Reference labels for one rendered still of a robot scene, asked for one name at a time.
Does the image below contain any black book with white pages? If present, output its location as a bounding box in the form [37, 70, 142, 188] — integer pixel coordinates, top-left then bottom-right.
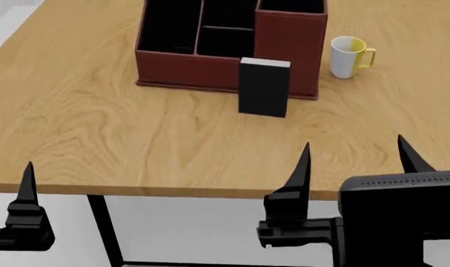
[238, 57, 291, 119]

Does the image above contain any white and yellow mug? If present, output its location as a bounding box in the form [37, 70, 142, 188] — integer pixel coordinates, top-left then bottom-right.
[329, 36, 377, 80]

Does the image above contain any red-brown leather desk caddy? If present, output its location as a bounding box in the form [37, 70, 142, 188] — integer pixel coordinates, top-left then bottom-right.
[134, 0, 328, 102]

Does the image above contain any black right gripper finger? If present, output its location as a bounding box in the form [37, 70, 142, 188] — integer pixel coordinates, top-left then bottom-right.
[397, 133, 437, 174]
[263, 142, 312, 227]

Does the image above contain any black metal table frame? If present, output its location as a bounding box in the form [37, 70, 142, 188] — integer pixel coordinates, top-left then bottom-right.
[86, 194, 341, 267]

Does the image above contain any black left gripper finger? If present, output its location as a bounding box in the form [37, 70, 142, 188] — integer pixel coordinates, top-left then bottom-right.
[4, 160, 45, 226]

